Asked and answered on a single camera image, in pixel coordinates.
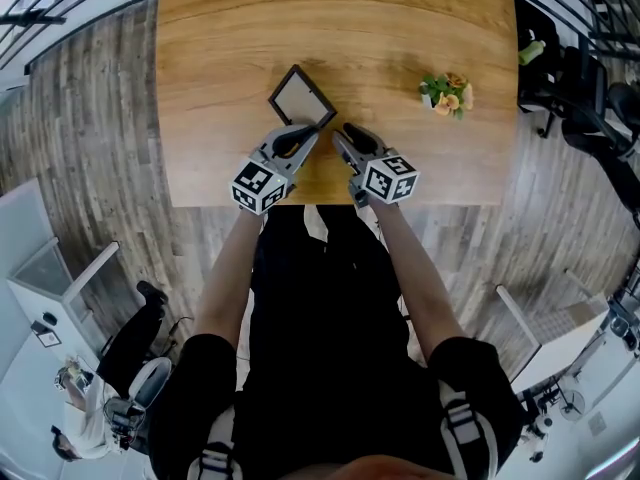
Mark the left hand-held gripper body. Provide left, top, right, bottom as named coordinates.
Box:
left=229, top=147, right=302, bottom=216

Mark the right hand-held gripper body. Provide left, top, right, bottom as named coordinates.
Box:
left=348, top=147, right=419, bottom=210

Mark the black picture frame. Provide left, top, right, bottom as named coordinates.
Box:
left=267, top=63, right=338, bottom=130

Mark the person's right forearm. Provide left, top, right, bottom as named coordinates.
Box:
left=369, top=200, right=464, bottom=364

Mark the person's left forearm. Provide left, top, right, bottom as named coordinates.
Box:
left=192, top=207, right=264, bottom=354

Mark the potted orange flower plant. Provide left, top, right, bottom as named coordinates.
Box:
left=418, top=71, right=474, bottom=121

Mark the person's black clothing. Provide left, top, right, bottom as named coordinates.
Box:
left=147, top=205, right=526, bottom=480

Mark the black office chair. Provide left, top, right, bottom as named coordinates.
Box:
left=516, top=15, right=569, bottom=139
left=559, top=47, right=640, bottom=214

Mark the green bottle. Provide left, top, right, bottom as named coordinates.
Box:
left=517, top=40, right=547, bottom=67

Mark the grey office chair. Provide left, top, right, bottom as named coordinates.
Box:
left=127, top=356, right=174, bottom=412

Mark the white desk with white legs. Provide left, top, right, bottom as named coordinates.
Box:
left=496, top=282, right=617, bottom=394

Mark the small framed card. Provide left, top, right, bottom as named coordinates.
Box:
left=30, top=320, right=62, bottom=349

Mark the black metal railing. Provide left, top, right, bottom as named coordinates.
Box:
left=0, top=0, right=166, bottom=69
left=509, top=0, right=640, bottom=62

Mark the person's right grey shoulder strap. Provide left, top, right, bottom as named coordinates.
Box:
left=437, top=380, right=501, bottom=480

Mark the person's grey shoulder strap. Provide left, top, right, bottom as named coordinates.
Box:
left=437, top=380, right=501, bottom=480
left=187, top=440, right=246, bottom=480

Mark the person's left grey shoulder strap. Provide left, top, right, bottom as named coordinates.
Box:
left=187, top=440, right=246, bottom=480

